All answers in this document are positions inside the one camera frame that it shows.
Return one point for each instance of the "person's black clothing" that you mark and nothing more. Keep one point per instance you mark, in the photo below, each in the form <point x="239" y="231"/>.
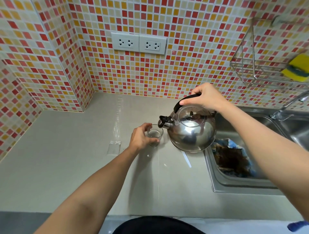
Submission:
<point x="157" y="226"/>

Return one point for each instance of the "stainless steel kettle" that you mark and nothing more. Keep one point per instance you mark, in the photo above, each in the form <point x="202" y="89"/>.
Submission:
<point x="193" y="132"/>

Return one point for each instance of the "white wall power outlet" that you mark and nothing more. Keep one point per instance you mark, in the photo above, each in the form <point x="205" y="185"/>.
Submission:
<point x="125" y="41"/>
<point x="152" y="44"/>

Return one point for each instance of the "blue object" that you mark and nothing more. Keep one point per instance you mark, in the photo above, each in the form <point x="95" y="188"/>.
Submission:
<point x="298" y="226"/>

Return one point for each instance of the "yellow and green sponge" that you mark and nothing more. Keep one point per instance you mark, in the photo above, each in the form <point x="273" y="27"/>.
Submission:
<point x="297" y="67"/>

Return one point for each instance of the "person's left thumb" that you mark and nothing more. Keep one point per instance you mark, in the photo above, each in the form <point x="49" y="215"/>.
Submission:
<point x="152" y="141"/>

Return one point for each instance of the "person's right thumb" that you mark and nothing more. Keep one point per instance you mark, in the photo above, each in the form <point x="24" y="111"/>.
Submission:
<point x="188" y="101"/>

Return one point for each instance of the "clear plastic wrapper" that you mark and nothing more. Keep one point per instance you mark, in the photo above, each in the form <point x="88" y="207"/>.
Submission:
<point x="114" y="147"/>

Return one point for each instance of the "person's right hand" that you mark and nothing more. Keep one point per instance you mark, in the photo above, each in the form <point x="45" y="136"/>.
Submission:
<point x="210" y="97"/>

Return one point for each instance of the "chrome sink faucet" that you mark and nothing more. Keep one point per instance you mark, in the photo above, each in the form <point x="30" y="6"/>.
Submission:
<point x="281" y="112"/>

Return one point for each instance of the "stainless steel sink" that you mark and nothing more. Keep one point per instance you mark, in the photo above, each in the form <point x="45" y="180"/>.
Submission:
<point x="222" y="180"/>

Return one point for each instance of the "person's left hand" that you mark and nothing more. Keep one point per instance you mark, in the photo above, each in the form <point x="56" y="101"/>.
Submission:
<point x="138" y="139"/>

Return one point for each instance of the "stained blue cloth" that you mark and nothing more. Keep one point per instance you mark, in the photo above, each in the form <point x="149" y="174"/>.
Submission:
<point x="231" y="159"/>

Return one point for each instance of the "person's left forearm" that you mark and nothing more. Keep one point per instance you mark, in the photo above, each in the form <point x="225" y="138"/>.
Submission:
<point x="96" y="190"/>

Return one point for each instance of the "clear drinking glass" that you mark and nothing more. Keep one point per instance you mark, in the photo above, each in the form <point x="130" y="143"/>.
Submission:
<point x="155" y="137"/>

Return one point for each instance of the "person's right forearm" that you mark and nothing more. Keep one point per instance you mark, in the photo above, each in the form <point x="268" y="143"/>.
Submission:
<point x="263" y="147"/>

